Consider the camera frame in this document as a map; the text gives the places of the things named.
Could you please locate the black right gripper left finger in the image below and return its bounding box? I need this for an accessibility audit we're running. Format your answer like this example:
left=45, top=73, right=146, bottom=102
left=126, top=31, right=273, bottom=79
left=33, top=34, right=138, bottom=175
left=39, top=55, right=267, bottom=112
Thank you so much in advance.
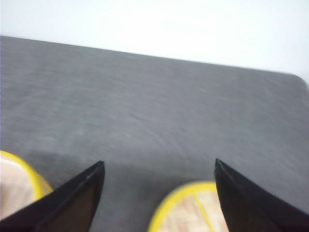
left=0, top=161, right=105, bottom=232

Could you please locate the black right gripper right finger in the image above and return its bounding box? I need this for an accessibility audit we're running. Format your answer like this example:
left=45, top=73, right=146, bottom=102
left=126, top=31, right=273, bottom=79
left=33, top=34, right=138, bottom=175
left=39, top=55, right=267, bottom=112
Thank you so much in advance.
left=214, top=159, right=309, bottom=232

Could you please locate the woven bamboo steamer lid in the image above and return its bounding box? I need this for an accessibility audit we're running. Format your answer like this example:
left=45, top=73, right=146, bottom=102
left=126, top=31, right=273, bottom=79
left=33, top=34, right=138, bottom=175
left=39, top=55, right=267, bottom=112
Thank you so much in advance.
left=147, top=181, right=228, bottom=232

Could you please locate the bamboo steamer basket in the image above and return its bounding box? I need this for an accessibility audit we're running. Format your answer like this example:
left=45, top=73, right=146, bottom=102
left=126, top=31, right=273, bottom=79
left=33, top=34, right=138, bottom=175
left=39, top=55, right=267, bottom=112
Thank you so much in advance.
left=0, top=151, right=53, bottom=219

